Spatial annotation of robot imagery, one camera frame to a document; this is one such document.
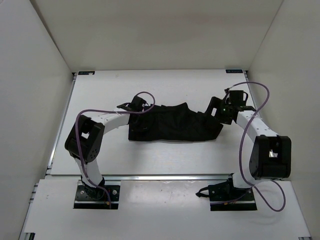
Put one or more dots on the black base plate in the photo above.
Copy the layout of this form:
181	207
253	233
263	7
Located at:
82	195
232	200

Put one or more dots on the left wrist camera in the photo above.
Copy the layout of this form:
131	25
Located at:
138	102

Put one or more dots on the black pleated skirt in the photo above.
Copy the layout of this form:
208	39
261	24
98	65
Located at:
173	123

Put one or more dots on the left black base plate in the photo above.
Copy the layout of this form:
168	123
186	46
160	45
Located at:
82	195

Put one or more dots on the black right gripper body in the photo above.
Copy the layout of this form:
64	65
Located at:
222	111

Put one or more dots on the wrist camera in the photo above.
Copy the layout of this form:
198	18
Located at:
238	97
138	102

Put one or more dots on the blue table label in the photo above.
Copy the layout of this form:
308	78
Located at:
234	71
86	73

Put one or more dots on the right blue table label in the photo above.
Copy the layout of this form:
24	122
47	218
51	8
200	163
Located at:
234	71

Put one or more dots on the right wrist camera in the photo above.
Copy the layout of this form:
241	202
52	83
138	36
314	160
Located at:
238	97

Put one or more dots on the aluminium table rail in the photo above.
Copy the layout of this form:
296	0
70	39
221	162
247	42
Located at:
61	123

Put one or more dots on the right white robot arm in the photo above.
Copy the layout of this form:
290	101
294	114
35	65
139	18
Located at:
270	158

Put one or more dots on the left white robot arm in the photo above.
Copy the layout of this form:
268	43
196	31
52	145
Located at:
85	138

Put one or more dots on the left blue table label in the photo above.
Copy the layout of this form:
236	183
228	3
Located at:
86	73

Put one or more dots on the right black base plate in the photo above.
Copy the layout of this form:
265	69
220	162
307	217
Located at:
232	200

